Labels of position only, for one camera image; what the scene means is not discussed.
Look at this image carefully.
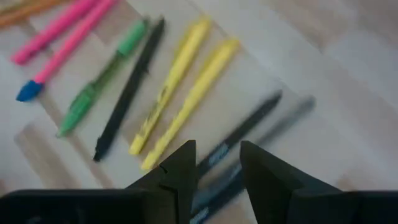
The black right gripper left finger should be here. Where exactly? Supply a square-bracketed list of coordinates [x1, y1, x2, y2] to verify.
[126, 139, 198, 224]

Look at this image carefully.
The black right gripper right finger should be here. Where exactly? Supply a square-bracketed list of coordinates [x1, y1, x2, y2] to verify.
[239, 140, 341, 224]

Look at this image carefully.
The black pen blue label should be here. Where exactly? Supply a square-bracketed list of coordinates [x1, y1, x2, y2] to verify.
[197, 89, 283, 179]

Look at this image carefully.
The teal blue pen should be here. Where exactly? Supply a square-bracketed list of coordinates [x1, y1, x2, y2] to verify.
[190, 95, 317, 224]

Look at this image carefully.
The yellow highlighter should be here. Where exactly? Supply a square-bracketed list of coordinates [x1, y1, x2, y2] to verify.
[128, 17, 212, 156]
[141, 37, 241, 171]

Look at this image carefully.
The plain black pen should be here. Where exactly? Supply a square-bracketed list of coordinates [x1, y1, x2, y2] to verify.
[93, 17, 165, 162]

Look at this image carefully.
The green mechanical pencil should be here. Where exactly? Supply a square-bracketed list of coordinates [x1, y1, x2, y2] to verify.
[55, 18, 150, 138]

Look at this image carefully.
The pink pencil blue eraser cap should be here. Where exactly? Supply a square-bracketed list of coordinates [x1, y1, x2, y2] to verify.
[15, 0, 118, 103]

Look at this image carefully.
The pink highlighter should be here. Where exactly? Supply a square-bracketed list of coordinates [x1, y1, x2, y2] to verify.
[11, 0, 94, 66]

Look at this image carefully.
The orange pencil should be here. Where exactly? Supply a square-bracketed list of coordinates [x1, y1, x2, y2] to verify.
[0, 0, 63, 28]

